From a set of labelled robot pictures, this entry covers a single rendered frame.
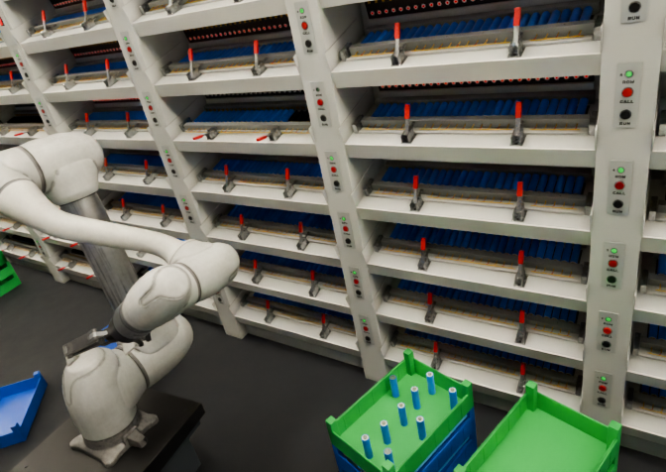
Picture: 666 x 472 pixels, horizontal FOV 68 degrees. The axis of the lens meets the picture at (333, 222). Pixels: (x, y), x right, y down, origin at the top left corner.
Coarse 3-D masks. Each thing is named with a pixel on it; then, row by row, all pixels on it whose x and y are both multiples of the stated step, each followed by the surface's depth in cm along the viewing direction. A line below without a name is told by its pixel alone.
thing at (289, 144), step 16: (256, 96) 166; (272, 96) 162; (288, 96) 158; (304, 96) 155; (192, 112) 178; (176, 128) 172; (176, 144) 172; (192, 144) 167; (208, 144) 163; (224, 144) 159; (240, 144) 155; (256, 144) 151; (272, 144) 148; (288, 144) 144; (304, 144) 141
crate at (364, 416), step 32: (384, 384) 128; (416, 384) 131; (448, 384) 125; (352, 416) 122; (384, 416) 123; (416, 416) 122; (448, 416) 114; (352, 448) 111; (384, 448) 115; (416, 448) 108
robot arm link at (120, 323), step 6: (120, 306) 105; (114, 312) 107; (120, 312) 104; (114, 318) 106; (120, 318) 104; (114, 324) 106; (120, 324) 105; (126, 324) 104; (120, 330) 106; (126, 330) 105; (132, 330) 104; (138, 330) 104; (150, 330) 106; (126, 336) 106; (132, 336) 106; (138, 336) 108; (144, 336) 109
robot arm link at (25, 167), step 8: (0, 152) 123; (8, 152) 123; (16, 152) 123; (24, 152) 123; (0, 160) 120; (8, 160) 120; (16, 160) 121; (24, 160) 122; (32, 160) 123; (0, 168) 118; (8, 168) 119; (16, 168) 120; (24, 168) 121; (32, 168) 123; (0, 176) 116; (8, 176) 117; (16, 176) 118; (24, 176) 120; (32, 176) 123; (40, 176) 124; (0, 184) 115; (40, 184) 125
